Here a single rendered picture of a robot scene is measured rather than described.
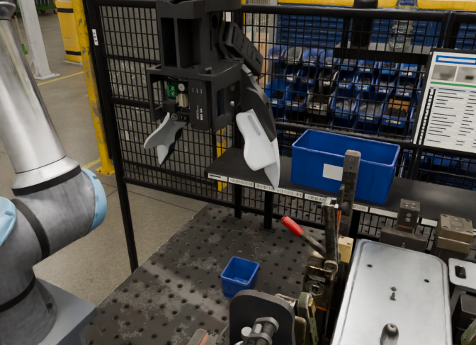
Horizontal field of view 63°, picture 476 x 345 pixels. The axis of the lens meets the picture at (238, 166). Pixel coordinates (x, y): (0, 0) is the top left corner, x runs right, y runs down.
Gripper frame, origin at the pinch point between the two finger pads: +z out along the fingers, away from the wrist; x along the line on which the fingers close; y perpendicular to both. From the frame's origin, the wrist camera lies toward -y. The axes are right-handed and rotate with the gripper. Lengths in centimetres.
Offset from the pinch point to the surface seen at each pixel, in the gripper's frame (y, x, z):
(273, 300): -6.9, 5.6, 25.2
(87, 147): -235, -268, 144
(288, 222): -34.8, 0.0, 29.8
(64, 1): -521, -557, 34
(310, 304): -17.3, 9.9, 34.5
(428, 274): -47, 32, 44
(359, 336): -22, 19, 44
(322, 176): -71, 0, 36
